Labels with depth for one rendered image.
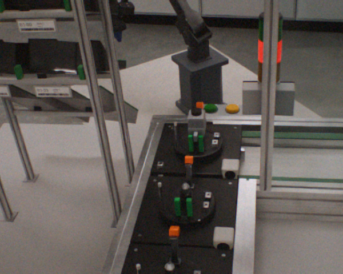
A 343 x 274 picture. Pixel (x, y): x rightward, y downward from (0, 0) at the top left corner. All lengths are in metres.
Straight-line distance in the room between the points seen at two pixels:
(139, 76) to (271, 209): 0.94
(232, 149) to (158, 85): 0.65
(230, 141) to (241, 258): 0.43
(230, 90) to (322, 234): 0.77
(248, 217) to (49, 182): 0.65
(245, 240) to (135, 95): 0.92
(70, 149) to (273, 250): 0.77
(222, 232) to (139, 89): 0.96
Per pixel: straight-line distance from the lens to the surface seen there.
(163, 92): 1.97
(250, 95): 1.21
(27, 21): 1.14
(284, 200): 1.37
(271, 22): 1.11
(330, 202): 1.38
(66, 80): 1.18
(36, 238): 1.45
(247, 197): 1.33
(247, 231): 1.24
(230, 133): 1.53
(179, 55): 1.78
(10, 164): 1.74
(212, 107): 1.65
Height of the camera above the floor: 1.85
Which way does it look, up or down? 35 degrees down
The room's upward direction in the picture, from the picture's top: 6 degrees counter-clockwise
